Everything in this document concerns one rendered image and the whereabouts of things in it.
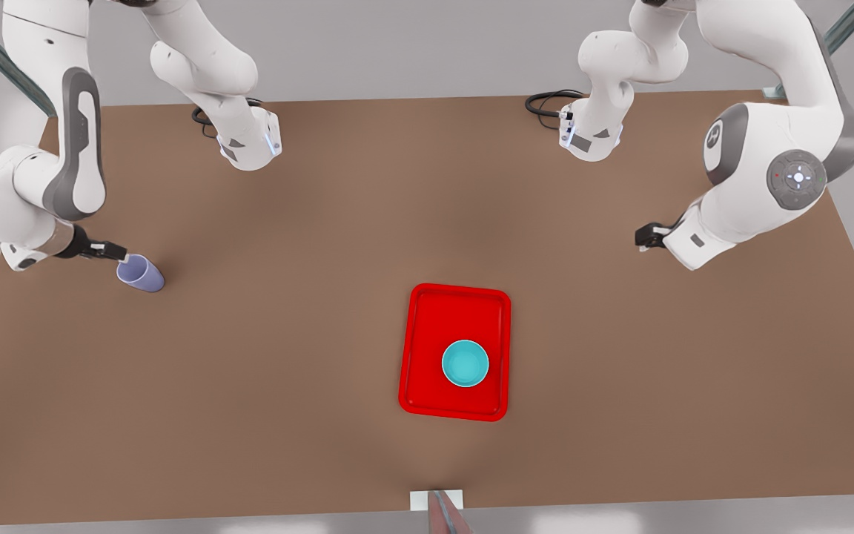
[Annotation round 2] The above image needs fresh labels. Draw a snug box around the lavender cup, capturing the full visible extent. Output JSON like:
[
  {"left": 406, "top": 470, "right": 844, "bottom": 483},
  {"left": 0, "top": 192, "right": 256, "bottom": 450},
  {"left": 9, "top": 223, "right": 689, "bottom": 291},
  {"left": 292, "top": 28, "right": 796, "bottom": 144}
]
[{"left": 116, "top": 254, "right": 165, "bottom": 293}]

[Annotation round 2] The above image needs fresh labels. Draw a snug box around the teal bowl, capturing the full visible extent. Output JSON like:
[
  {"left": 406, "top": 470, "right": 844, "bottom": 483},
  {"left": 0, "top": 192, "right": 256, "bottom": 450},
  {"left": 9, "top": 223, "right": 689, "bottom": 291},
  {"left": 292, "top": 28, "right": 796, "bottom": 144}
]
[{"left": 441, "top": 340, "right": 490, "bottom": 389}]

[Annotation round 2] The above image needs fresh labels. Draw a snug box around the red tray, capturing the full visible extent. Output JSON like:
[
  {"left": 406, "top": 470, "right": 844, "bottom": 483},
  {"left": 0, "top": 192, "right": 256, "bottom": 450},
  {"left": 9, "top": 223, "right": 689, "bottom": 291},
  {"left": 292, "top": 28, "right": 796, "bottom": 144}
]
[{"left": 398, "top": 283, "right": 512, "bottom": 423}]

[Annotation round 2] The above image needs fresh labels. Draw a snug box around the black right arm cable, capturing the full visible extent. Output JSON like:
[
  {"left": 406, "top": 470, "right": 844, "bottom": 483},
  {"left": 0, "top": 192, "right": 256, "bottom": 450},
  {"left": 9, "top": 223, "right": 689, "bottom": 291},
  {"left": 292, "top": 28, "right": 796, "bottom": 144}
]
[{"left": 191, "top": 98, "right": 265, "bottom": 139}]

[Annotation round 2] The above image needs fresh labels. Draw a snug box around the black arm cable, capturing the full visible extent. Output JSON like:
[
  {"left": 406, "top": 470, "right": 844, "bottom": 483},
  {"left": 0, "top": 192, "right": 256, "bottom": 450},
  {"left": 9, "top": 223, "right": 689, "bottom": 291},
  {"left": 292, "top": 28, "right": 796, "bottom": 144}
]
[
  {"left": 525, "top": 90, "right": 586, "bottom": 132},
  {"left": 191, "top": 98, "right": 265, "bottom": 139}
]

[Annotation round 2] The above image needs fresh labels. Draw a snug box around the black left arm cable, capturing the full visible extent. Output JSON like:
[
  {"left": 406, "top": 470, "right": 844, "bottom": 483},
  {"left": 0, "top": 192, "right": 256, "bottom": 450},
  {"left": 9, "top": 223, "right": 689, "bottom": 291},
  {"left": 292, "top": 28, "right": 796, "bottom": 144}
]
[{"left": 525, "top": 90, "right": 586, "bottom": 132}]

